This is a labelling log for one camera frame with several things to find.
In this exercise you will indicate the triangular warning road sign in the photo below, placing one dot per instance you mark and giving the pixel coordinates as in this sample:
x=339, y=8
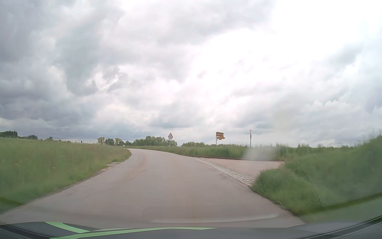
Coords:
x=170, y=135

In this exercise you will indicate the yellow direction signpost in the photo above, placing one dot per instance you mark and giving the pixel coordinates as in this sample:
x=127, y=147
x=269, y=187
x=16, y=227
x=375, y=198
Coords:
x=220, y=135

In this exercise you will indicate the grass field beyond junction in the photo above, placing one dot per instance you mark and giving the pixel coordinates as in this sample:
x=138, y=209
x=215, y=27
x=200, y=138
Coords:
x=211, y=151

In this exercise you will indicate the grey asphalt road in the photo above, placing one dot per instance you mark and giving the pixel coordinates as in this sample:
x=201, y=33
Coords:
x=164, y=186

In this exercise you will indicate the car's own bonnet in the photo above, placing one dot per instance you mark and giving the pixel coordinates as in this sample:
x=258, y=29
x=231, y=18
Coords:
x=164, y=232

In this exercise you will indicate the tall grass verge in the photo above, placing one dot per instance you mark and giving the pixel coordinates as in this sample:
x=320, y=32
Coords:
x=343, y=172

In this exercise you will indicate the grass field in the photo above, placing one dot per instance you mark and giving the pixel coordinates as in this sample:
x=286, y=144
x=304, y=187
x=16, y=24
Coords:
x=28, y=166

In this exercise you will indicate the row of dark trees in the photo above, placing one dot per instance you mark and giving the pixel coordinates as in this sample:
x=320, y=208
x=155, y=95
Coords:
x=8, y=134

